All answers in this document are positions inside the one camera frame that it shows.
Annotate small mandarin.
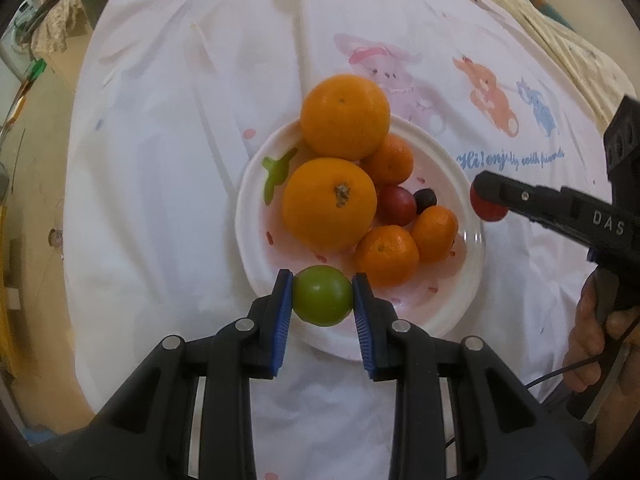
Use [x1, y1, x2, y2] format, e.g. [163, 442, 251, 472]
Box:
[359, 133, 413, 186]
[411, 205, 459, 264]
[354, 226, 420, 288]

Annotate large smooth orange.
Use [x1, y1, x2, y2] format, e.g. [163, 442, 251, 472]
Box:
[299, 74, 390, 162]

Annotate person's right hand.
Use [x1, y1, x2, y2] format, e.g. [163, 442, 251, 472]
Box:
[563, 274, 639, 399]

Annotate pile of clothes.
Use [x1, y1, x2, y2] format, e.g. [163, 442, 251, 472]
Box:
[22, 0, 108, 54]

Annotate large orange with stem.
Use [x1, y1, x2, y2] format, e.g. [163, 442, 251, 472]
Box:
[281, 157, 378, 254]

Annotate red cherry tomato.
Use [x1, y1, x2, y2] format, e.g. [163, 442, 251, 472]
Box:
[376, 185, 416, 226]
[470, 183, 509, 222]

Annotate dark purple grape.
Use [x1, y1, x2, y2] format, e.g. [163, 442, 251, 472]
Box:
[413, 188, 437, 216]

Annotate green broom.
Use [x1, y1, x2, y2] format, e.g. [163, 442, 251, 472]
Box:
[1, 58, 47, 139]

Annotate green cherry tomato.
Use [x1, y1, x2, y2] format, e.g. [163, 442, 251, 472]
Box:
[292, 266, 352, 327]

